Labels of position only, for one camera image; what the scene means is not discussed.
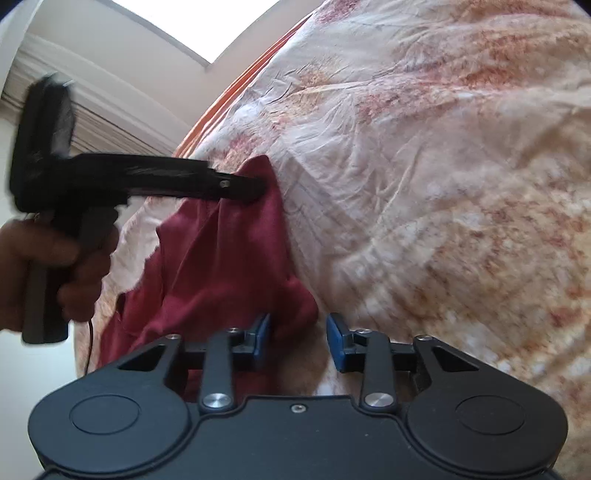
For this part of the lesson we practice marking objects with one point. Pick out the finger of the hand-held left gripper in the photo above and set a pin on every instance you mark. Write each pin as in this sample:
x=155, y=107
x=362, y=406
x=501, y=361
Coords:
x=242, y=185

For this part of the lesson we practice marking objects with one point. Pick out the floral bedspread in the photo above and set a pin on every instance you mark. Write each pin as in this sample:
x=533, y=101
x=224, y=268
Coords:
x=415, y=161

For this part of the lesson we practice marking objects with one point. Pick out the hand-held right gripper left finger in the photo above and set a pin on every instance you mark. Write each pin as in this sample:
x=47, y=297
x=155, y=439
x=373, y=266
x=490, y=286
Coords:
x=261, y=342

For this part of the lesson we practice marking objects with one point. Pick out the maroon garment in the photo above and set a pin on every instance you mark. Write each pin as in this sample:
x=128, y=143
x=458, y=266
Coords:
x=203, y=277

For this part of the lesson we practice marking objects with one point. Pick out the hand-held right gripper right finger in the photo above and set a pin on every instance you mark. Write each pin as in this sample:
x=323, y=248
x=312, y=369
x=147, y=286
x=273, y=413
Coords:
x=335, y=344

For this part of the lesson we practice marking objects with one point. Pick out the pleated beige curtain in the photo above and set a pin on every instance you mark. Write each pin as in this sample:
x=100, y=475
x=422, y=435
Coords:
x=106, y=120

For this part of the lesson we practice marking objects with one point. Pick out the person's left hand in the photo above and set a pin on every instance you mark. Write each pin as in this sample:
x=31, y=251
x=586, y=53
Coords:
x=46, y=251

